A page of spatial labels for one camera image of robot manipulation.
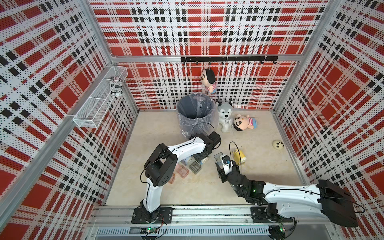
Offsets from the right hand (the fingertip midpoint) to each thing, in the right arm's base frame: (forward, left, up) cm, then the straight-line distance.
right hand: (223, 161), depth 79 cm
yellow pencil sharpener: (+5, -10, -8) cm, 14 cm away
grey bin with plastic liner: (+33, +14, +1) cm, 35 cm away
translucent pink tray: (-1, +23, -12) cm, 26 cm away
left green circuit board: (-30, +37, -11) cm, 49 cm away
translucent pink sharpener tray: (-5, +29, -12) cm, 32 cm away
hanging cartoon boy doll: (+45, +7, +21) cm, 50 cm away
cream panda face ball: (+16, -38, -10) cm, 43 cm away
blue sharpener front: (+3, +21, -6) cm, 22 cm away
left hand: (+9, +9, -9) cm, 15 cm away
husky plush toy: (+32, -4, +5) cm, 33 cm away
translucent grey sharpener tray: (+2, +16, -13) cm, 21 cm away
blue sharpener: (+3, +10, -6) cm, 12 cm away
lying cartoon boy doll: (+30, -16, -5) cm, 35 cm away
